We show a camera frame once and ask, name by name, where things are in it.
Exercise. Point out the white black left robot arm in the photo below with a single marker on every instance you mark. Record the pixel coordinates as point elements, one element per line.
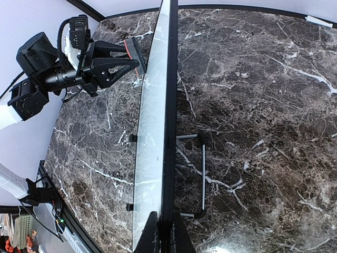
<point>28,97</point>

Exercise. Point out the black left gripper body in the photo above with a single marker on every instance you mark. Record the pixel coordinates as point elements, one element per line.
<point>72,69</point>

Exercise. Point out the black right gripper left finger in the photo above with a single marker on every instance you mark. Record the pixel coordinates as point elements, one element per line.
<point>149,241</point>

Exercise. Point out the black left corner post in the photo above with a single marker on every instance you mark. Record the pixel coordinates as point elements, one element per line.
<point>87,9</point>

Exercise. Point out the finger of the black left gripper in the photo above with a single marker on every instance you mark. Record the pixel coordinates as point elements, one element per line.
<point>109,50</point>
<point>107,71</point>

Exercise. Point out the white whiteboard black frame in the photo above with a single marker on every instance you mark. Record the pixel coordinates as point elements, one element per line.
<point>149,165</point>

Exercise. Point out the red bone-shaped eraser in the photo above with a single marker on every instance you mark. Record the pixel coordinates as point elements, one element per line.
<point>134,53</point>

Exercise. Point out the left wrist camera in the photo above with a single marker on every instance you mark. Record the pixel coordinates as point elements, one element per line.
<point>77,41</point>

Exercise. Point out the black right whiteboard foot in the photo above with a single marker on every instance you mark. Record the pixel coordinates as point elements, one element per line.
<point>129,207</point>

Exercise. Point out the white slotted cable duct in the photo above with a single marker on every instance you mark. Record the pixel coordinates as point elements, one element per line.
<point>74,241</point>

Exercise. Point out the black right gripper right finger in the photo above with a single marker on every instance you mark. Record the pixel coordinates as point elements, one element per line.
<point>180,241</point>

